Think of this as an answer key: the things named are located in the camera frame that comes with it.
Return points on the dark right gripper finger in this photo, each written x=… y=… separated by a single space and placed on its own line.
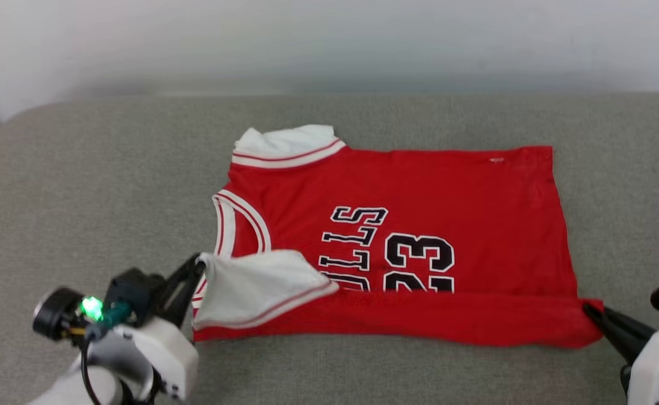
x=624 y=334

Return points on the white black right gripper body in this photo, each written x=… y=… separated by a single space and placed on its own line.
x=655 y=371

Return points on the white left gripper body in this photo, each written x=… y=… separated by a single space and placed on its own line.
x=166 y=351

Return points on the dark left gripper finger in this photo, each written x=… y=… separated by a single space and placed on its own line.
x=183 y=292

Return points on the red white basketball jersey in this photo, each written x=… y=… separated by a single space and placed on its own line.
x=447 y=197

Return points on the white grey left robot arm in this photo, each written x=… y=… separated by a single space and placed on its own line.
x=76 y=391

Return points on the grey fabric sofa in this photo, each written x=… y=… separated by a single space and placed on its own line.
x=81 y=197

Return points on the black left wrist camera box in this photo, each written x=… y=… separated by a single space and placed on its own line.
x=132 y=289

